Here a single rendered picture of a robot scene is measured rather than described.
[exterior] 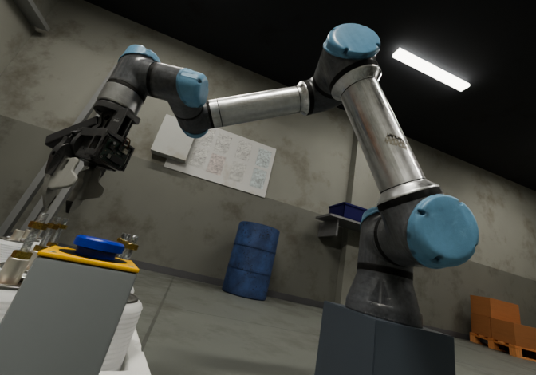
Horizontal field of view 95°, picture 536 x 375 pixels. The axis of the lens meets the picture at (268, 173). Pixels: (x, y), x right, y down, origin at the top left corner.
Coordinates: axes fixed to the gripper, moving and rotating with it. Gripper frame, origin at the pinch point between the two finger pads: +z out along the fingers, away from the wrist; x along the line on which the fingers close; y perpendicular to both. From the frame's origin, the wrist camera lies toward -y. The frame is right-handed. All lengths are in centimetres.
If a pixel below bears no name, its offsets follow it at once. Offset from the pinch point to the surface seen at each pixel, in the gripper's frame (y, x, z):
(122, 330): 22.5, 0.2, 14.3
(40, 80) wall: -339, 137, -153
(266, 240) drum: -27, 251, -26
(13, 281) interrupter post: 11.0, -7.8, 10.8
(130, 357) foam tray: 22.4, 4.2, 18.4
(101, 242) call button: 29.1, -15.1, 3.6
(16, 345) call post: 28.8, -17.7, 10.7
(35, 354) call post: 29.7, -16.8, 11.2
